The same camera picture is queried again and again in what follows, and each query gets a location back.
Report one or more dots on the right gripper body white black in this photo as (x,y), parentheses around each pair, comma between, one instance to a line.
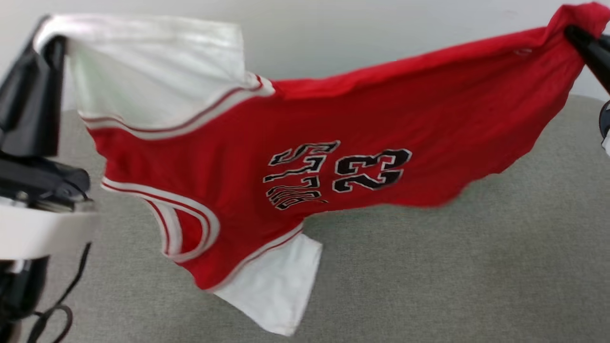
(606,121)

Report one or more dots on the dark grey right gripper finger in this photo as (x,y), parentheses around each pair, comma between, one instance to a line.
(593,55)

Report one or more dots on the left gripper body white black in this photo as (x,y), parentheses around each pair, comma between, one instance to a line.
(43,228)

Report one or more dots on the red white basketball jersey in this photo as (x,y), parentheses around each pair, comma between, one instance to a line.
(381,119)

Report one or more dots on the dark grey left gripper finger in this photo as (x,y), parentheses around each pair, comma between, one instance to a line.
(28,109)

